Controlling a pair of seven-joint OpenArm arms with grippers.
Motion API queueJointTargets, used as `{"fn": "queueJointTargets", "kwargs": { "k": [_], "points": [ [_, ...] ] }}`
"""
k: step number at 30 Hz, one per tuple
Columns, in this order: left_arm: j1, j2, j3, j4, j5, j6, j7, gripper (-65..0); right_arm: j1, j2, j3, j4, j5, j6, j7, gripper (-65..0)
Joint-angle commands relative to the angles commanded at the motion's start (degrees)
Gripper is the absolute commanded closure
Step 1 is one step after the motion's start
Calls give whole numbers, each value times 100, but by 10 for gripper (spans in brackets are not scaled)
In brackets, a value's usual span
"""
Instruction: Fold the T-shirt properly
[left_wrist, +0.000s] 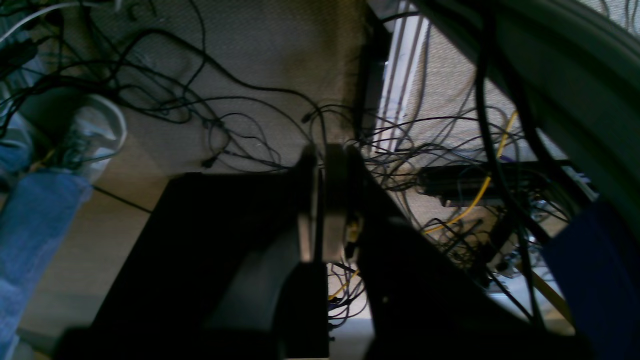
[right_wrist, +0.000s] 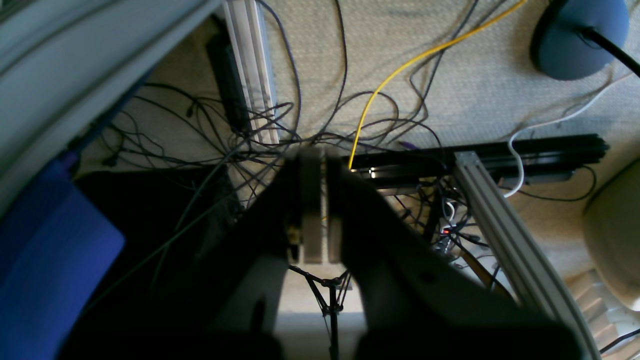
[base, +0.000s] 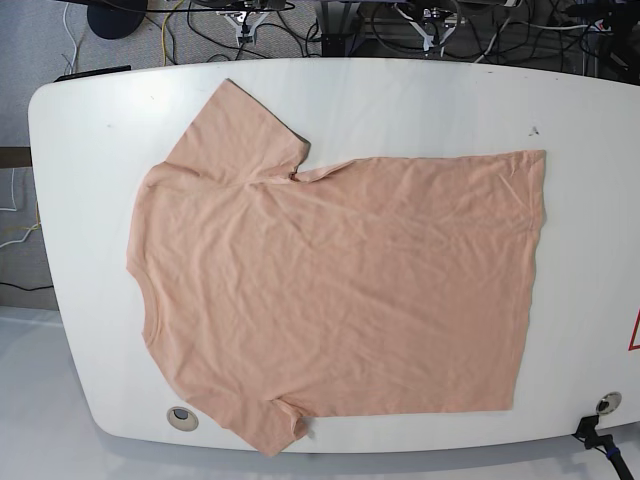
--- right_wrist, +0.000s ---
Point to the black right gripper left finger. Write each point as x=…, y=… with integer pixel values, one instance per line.
x=222, y=306

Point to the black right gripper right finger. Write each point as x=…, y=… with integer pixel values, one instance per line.
x=417, y=306

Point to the black tripod stand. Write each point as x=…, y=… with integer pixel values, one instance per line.
x=330, y=295

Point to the beige round stool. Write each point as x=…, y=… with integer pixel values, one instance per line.
x=611, y=225

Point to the black power strip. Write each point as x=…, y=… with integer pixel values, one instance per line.
x=222, y=61

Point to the blue round lamp base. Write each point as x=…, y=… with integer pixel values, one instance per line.
x=574, y=39

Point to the silver aluminium frame leg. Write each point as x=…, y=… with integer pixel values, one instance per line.
x=531, y=275

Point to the black aluminium floor rail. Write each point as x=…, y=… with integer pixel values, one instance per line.
x=545, y=160

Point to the silver aluminium vertical post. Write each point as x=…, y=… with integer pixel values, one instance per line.
x=248, y=36

